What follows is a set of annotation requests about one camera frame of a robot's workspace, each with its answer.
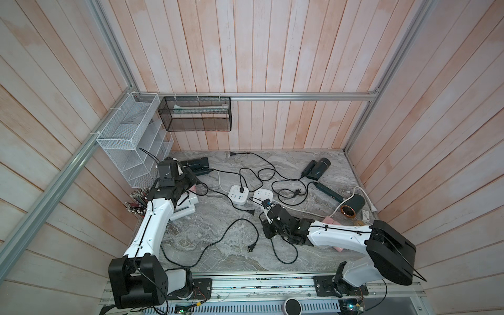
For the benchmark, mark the dark green hair dryer copper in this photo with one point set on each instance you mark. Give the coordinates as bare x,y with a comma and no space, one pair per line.
349,206

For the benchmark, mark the white wire shelf rack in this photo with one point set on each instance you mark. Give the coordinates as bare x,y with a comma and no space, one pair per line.
134,138

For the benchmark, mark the black mesh wall basket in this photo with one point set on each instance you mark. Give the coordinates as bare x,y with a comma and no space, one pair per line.
184,114

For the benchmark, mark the red cup of pencils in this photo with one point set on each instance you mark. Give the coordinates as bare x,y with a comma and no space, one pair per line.
139,203

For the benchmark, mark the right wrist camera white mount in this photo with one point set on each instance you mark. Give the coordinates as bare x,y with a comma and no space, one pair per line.
268,207

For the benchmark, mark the black round sensor puck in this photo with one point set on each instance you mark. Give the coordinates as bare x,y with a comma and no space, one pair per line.
292,306

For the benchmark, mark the dark green folded hair dryer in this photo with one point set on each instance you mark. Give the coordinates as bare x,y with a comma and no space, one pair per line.
315,169

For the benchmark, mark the white power strip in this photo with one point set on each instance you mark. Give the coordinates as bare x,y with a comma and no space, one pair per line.
262,194
238,195

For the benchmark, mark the white folded hair dryer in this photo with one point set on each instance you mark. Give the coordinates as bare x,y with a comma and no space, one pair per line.
186,206

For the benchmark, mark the black folded hair dryer left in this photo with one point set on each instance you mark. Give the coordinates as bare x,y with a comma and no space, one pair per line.
199,166

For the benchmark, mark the pink folded hair dryer right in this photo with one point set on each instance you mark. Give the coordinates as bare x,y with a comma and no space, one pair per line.
329,220

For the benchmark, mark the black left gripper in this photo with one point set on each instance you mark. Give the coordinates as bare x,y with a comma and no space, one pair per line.
191,176

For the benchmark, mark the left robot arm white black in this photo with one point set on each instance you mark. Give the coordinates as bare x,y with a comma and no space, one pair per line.
137,279

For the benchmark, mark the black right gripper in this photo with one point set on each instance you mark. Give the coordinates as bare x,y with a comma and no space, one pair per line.
266,226

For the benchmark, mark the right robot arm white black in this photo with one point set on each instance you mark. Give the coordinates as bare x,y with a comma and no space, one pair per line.
387,255

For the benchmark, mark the far white power strip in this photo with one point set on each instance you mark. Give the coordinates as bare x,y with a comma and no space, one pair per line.
262,194

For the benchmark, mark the near white power strip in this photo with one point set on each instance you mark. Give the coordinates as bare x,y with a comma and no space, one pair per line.
238,195

